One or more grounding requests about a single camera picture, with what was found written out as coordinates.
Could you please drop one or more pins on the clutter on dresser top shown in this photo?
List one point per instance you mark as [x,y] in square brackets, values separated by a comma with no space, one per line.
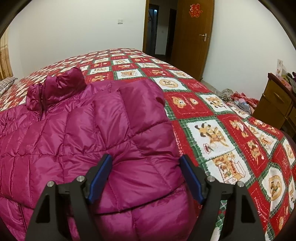
[287,79]

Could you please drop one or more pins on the red patchwork cartoon bedspread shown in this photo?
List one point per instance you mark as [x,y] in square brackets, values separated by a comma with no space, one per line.
[224,141]

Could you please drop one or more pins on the brown wooden dresser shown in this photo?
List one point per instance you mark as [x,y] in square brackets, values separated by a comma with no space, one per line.
[276,106]

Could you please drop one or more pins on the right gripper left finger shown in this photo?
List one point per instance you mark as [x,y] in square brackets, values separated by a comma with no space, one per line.
[50,217]

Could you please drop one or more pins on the beige curtain right panel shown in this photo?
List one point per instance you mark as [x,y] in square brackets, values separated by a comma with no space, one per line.
[5,65]

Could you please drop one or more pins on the clothes pile on floor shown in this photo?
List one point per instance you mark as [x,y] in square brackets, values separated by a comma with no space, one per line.
[239,100]

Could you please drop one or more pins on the white wall switch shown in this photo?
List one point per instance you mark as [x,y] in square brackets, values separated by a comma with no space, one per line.
[120,21]

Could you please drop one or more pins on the red double happiness sticker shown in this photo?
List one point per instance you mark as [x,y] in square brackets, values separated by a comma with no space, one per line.
[195,10]

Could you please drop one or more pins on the brown wooden door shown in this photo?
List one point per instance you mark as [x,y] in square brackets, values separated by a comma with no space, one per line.
[190,52]

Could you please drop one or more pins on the silver door handle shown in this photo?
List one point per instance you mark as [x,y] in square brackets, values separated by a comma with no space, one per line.
[204,37]

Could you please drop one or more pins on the striped pillow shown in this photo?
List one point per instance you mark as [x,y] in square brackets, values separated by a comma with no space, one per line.
[6,84]

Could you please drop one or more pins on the magenta puffer jacket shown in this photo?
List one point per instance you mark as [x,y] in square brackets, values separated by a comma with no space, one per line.
[67,125]

